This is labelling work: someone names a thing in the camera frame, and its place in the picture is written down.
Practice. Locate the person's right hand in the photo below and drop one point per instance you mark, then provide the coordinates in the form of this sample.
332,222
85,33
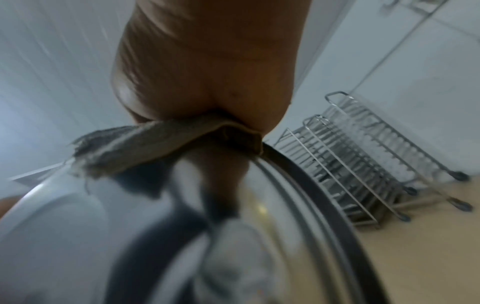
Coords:
210,59

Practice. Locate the person's left hand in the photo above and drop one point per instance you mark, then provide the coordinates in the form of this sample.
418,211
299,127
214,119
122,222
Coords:
5,207

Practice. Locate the grey-brown cleaning cloth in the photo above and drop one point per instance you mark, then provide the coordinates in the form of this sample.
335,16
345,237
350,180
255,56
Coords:
150,142

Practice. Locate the round stainless steel plate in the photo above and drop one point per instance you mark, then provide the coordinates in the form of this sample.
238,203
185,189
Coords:
285,237

